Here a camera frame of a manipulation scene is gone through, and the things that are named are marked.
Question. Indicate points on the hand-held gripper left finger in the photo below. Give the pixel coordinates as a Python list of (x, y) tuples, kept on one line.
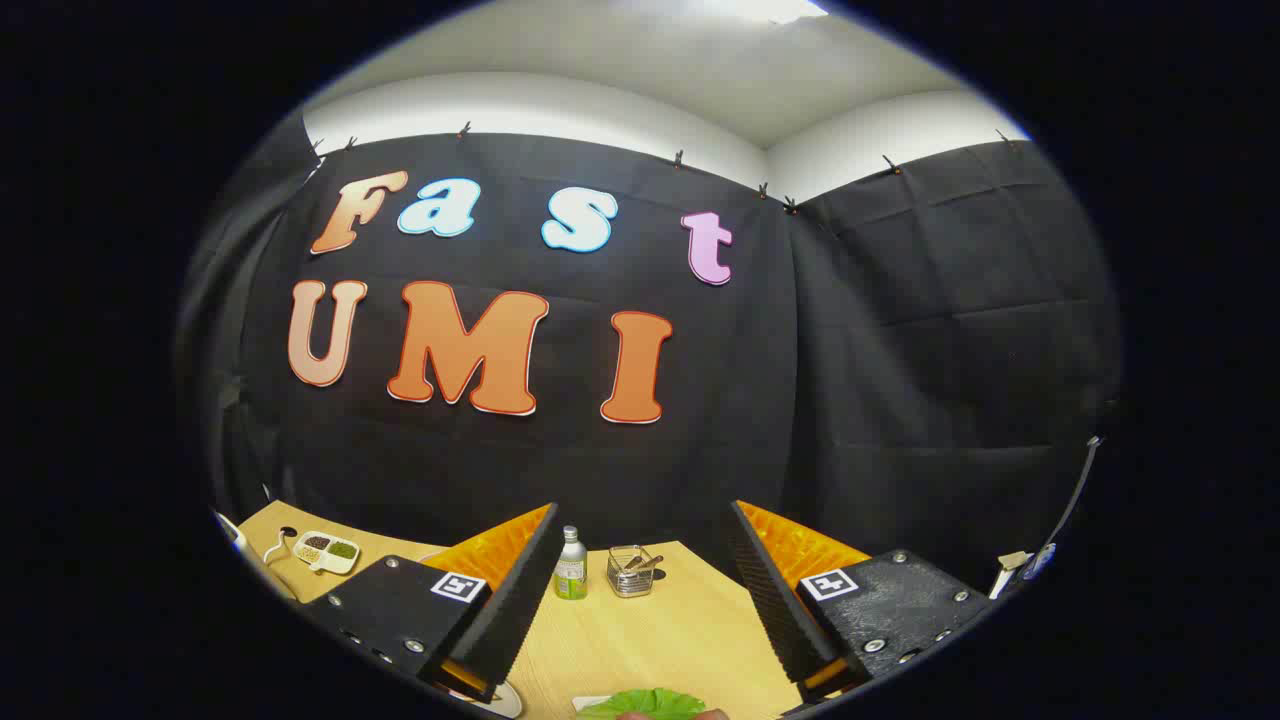
[(520, 600)]

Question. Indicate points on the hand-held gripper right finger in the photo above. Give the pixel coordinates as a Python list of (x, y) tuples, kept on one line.
[(770, 600)]

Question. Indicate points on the green lettuce leaf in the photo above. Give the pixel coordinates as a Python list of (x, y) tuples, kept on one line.
[(645, 704)]

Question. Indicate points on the green label metal bottle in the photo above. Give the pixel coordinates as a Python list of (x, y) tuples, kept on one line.
[(571, 575)]

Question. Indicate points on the round grey plate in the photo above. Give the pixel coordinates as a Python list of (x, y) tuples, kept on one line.
[(506, 700)]

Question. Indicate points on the white rectangular tray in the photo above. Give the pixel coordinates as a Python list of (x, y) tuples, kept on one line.
[(588, 703)]

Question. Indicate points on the white divided dish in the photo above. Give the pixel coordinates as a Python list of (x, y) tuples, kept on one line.
[(327, 555)]

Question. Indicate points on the black backdrop cloth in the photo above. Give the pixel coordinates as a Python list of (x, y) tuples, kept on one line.
[(850, 350)]

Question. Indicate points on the white toaster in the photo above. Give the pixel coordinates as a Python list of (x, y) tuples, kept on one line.
[(231, 530)]

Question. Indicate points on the row of backdrop clips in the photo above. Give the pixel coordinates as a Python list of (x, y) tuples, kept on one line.
[(678, 158)]

